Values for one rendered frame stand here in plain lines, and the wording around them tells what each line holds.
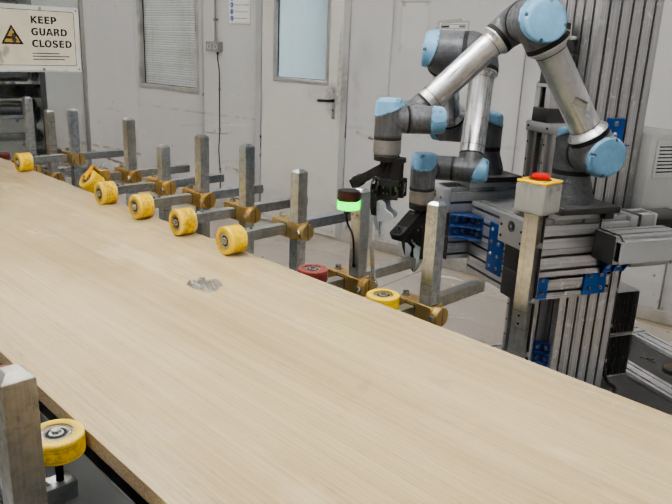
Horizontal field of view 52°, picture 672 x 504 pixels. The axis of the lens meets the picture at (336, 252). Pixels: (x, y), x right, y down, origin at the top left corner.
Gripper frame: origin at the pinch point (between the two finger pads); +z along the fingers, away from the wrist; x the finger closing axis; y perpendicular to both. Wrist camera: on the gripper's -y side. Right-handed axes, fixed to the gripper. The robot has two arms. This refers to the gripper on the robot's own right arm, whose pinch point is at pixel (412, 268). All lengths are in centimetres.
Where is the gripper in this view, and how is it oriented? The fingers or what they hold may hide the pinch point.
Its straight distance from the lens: 213.8
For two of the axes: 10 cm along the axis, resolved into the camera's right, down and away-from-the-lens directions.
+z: -0.3, 9.5, 3.0
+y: 7.2, -1.9, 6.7
